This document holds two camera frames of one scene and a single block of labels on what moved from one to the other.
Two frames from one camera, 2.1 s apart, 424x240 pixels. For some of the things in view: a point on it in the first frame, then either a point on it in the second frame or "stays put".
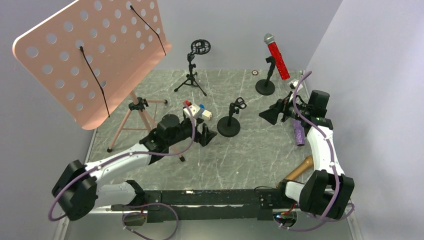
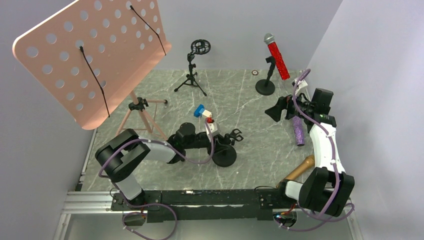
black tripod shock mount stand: x=198 y=46 stays put
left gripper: x=202 y=134 → x=224 y=138
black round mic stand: x=266 y=87 stays put
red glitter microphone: x=269 y=39 stays put
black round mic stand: x=229 y=126 → x=225 y=155
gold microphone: x=308 y=162 stays put
